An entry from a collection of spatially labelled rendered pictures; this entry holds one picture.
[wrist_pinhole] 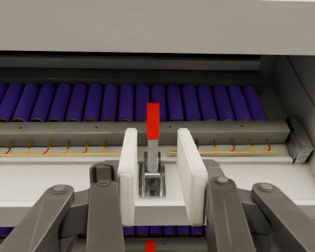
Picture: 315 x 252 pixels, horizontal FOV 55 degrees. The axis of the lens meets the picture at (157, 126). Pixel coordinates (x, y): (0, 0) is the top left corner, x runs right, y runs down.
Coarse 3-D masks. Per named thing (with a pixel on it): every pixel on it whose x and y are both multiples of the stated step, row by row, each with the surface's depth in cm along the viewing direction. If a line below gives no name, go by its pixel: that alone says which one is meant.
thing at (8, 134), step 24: (216, 120) 35; (240, 120) 35; (264, 120) 35; (0, 144) 34; (24, 144) 34; (48, 144) 33; (72, 144) 34; (96, 144) 34; (120, 144) 35; (144, 144) 35; (216, 144) 34
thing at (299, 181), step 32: (0, 64) 40; (32, 64) 40; (64, 64) 40; (96, 64) 40; (128, 64) 41; (160, 64) 41; (192, 64) 41; (224, 64) 41; (256, 64) 41; (288, 64) 39; (288, 96) 39; (0, 192) 30; (32, 192) 30; (288, 192) 32; (0, 224) 32; (160, 224) 33
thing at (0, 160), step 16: (0, 160) 32; (16, 160) 32; (32, 160) 32; (48, 160) 32; (64, 160) 33; (80, 160) 33; (96, 160) 33; (224, 160) 33; (240, 160) 33; (256, 160) 33; (272, 160) 34; (288, 160) 34
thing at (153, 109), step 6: (150, 102) 29; (156, 102) 29; (150, 108) 29; (156, 108) 29; (150, 114) 29; (156, 114) 29; (150, 120) 29; (156, 120) 29; (150, 126) 29; (156, 126) 29; (150, 132) 29; (156, 132) 29; (150, 138) 29; (156, 138) 29; (150, 144) 29; (156, 144) 29; (150, 150) 30; (156, 150) 30; (150, 156) 30; (156, 156) 30; (150, 162) 30; (156, 162) 30; (150, 168) 30; (156, 168) 30
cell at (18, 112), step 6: (30, 84) 39; (36, 84) 39; (24, 90) 38; (30, 90) 38; (36, 90) 39; (24, 96) 37; (30, 96) 37; (36, 96) 39; (18, 102) 37; (24, 102) 36; (30, 102) 37; (18, 108) 36; (24, 108) 36; (30, 108) 37; (18, 114) 35; (24, 114) 35; (30, 114) 36; (24, 120) 35
